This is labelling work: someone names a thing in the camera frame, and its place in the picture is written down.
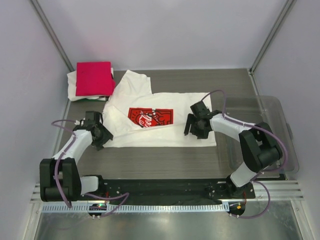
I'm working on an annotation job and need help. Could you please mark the right aluminium frame post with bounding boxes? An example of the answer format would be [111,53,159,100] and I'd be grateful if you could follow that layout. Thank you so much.
[248,0,297,75]

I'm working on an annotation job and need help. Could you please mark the left aluminium frame post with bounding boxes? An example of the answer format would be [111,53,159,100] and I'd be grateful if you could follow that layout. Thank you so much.
[28,0,75,72]

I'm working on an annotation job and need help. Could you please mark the white slotted cable duct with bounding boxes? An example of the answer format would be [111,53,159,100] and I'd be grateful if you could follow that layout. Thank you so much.
[41,202,229,214]

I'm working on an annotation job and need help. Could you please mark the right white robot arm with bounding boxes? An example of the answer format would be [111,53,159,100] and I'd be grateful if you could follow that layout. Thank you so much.
[184,101,283,198]

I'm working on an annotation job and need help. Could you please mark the aluminium front rail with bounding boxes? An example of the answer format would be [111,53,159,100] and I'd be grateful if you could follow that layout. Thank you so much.
[29,181,305,204]

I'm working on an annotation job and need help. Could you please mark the folded green t-shirt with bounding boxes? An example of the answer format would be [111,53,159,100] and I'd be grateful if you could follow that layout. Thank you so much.
[76,96,109,102]

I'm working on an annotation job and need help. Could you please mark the folded pink t-shirt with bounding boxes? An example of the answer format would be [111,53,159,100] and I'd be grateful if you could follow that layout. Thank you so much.
[75,61,116,97]

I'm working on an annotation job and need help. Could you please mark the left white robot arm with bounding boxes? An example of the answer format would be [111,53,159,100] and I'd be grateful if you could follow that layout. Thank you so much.
[39,111,113,206]

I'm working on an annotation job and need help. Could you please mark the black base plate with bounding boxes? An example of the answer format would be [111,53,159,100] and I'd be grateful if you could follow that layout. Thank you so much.
[90,178,256,200]

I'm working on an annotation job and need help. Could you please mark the clear plastic bin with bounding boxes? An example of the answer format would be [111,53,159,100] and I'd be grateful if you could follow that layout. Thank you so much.
[216,95,300,174]

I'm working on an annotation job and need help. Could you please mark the white Coca-Cola t-shirt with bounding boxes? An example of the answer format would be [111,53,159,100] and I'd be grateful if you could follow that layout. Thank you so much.
[102,70,217,148]

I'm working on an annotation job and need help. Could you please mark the folded white t-shirt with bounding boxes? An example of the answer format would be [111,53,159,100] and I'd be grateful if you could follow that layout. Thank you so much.
[67,68,114,102]

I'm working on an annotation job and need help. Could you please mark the aluminium frame post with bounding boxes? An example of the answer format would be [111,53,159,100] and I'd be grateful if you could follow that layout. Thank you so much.
[248,0,297,75]
[28,0,75,72]

